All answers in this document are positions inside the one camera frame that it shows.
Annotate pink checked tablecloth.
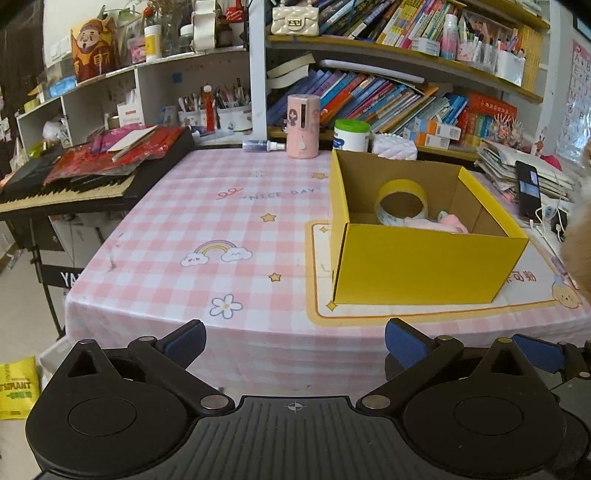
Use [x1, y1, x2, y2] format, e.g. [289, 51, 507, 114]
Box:
[65, 148, 591, 388]

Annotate red fortune god figure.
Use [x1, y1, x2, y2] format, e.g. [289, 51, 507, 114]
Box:
[71, 18, 118, 84]

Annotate white tissue pack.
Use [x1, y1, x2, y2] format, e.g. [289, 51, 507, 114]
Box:
[372, 134, 417, 160]

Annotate alphabet wall poster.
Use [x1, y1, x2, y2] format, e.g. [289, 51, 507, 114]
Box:
[556, 39, 591, 162]

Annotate pink humidifier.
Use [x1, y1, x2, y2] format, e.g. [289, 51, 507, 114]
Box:
[286, 95, 321, 160]

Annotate black smartphone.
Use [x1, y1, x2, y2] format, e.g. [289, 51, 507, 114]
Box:
[515, 161, 543, 220]

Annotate red tassel ornament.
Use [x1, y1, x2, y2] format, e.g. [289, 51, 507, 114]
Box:
[203, 85, 218, 132]

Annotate pastel spray can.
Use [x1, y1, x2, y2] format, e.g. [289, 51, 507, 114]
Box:
[441, 14, 458, 61]

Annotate silver pen cups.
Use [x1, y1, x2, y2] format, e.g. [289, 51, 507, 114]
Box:
[457, 14, 527, 86]

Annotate row of books upper shelf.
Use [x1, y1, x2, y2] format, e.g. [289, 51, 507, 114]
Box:
[318, 0, 467, 49]

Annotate white charger cable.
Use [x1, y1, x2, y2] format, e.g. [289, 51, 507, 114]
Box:
[530, 208, 570, 241]

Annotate row of colourful books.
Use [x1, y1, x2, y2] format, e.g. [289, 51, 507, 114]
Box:
[267, 69, 518, 145]

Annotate glass vase dried flowers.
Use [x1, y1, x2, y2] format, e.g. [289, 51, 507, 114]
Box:
[150, 0, 185, 57]

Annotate white plastic bag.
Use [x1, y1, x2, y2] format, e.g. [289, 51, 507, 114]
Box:
[44, 117, 70, 145]

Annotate cream quilted handbag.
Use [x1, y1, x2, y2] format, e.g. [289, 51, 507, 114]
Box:
[271, 4, 320, 37]

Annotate white notebook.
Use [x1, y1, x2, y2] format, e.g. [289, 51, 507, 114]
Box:
[108, 127, 158, 153]

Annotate pink plush toy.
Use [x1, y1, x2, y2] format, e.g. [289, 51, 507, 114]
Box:
[404, 210, 469, 234]

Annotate yellow cardboard box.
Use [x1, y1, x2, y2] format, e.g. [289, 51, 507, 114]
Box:
[329, 150, 529, 305]

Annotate yellow plastic bag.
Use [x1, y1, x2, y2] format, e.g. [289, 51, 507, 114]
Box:
[0, 356, 43, 421]

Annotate white jar green lid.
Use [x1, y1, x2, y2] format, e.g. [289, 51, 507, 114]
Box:
[332, 119, 372, 153]

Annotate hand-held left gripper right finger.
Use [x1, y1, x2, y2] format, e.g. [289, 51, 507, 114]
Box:
[355, 318, 536, 413]

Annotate dark blue spray bottle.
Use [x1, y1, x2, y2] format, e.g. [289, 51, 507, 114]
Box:
[242, 140, 287, 153]

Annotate white card red label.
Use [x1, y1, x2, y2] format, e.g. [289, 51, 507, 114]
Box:
[117, 102, 146, 126]

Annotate white shelf unit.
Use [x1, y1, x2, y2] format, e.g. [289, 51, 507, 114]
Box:
[16, 0, 546, 155]

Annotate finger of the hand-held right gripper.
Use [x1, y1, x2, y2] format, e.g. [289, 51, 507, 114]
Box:
[512, 335, 591, 384]

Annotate white bottle yellow label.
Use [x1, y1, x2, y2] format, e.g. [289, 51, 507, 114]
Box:
[144, 25, 163, 63]

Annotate black keyboard piano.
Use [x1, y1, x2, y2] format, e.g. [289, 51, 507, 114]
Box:
[0, 127, 195, 217]

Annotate yellow-edged tape roll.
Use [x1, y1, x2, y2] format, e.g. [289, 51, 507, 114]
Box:
[374, 180, 429, 227]

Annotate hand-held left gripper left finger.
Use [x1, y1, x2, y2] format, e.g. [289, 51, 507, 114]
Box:
[58, 320, 233, 414]

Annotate black keyboard stand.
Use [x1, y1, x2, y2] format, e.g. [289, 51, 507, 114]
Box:
[0, 217, 93, 342]

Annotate stack of papers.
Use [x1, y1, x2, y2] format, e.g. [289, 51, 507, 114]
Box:
[475, 138, 583, 204]

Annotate bunch of pens and brushes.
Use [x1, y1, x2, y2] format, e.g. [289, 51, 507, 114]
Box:
[179, 78, 252, 112]

